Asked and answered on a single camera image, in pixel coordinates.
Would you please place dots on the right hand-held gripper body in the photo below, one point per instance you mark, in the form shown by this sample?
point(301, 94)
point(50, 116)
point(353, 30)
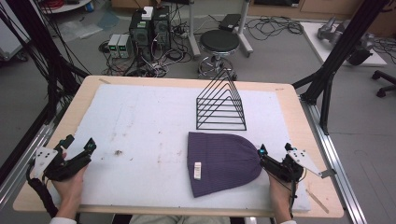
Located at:
point(285, 169)

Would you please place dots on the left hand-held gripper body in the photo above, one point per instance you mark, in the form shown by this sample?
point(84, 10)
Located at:
point(46, 161)

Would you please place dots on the purple knit beanie hat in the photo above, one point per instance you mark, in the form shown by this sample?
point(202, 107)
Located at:
point(224, 161)

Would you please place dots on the person's right hand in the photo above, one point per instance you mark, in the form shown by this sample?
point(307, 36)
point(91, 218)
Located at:
point(280, 196)

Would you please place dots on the person's left hand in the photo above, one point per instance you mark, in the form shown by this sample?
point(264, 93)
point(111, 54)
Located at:
point(70, 193)

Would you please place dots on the beige tape strip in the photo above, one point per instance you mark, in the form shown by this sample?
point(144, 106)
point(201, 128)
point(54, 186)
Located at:
point(317, 200)

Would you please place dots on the white foam mat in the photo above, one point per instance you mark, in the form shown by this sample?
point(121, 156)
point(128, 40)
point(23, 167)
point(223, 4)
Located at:
point(149, 140)

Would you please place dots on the grey bench power supply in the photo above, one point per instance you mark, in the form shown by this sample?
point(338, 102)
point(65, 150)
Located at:
point(125, 46)
point(114, 46)

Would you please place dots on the person's grey trousers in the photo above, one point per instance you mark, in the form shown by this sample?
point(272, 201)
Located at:
point(177, 219)

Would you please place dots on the white board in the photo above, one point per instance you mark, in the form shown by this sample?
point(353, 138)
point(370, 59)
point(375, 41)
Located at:
point(314, 40)

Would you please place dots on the clear plastic sheet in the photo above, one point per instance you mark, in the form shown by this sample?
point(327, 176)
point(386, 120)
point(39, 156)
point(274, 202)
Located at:
point(81, 28)

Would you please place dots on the grey equipment case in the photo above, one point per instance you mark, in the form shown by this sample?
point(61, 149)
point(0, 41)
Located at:
point(11, 40)

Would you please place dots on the black office chair base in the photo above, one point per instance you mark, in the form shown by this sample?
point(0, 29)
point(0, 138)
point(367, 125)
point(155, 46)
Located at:
point(384, 82)

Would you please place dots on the black round stool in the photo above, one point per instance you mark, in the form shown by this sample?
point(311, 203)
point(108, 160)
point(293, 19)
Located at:
point(219, 42)

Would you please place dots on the white desk leg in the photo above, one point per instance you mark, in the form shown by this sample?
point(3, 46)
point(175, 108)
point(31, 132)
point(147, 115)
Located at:
point(193, 31)
point(244, 31)

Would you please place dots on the black computer tower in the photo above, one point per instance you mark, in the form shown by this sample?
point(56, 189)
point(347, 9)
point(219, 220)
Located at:
point(140, 34)
point(162, 29)

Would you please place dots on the black flat box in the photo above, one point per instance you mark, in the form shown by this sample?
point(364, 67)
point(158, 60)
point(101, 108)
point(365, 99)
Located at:
point(230, 22)

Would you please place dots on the white round table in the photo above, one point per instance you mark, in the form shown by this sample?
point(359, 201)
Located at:
point(67, 6)

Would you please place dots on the white box on computer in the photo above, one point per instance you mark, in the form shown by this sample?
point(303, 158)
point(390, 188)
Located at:
point(147, 13)

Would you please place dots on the aluminium rail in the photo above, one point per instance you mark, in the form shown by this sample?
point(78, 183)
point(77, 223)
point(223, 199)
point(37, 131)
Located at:
point(339, 174)
point(18, 168)

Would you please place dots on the black metal frame stand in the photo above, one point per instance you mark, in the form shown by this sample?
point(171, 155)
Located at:
point(40, 46)
point(339, 53)

